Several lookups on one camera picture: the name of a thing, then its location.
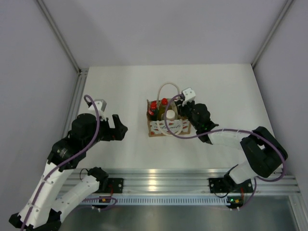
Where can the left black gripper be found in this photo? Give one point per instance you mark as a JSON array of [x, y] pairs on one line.
[[117, 133]]

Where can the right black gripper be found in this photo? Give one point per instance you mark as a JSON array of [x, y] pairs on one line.
[[181, 108]]

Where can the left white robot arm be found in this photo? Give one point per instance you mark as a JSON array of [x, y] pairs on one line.
[[45, 211]]

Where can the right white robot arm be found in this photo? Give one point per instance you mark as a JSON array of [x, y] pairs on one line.
[[263, 152]]

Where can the burlap watermelon canvas bag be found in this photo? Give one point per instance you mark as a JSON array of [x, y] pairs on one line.
[[181, 126]]

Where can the yellow red-capped bottle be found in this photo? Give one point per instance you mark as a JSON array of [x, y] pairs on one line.
[[162, 108]]

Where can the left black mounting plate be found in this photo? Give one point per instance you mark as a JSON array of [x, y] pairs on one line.
[[115, 185]]

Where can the black mounting plate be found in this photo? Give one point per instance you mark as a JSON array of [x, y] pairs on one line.
[[115, 185], [217, 185]]

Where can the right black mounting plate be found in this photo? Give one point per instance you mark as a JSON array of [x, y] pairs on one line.
[[217, 185]]

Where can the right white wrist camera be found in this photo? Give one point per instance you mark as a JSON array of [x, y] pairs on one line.
[[189, 96]]

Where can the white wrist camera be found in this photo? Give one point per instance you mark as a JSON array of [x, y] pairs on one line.
[[100, 105], [189, 96]]

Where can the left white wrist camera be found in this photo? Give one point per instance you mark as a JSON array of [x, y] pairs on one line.
[[100, 105]]

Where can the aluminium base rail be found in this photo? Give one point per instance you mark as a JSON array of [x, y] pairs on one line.
[[189, 182]]

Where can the left aluminium frame post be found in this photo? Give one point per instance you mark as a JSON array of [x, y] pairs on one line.
[[81, 73]]

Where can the aluminium frame post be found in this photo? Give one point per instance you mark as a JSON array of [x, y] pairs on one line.
[[282, 13], [81, 73]]

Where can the white slotted cable duct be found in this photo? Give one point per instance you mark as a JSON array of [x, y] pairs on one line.
[[161, 200]]

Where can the right aluminium frame post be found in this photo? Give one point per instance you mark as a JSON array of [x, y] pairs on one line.
[[282, 13]]

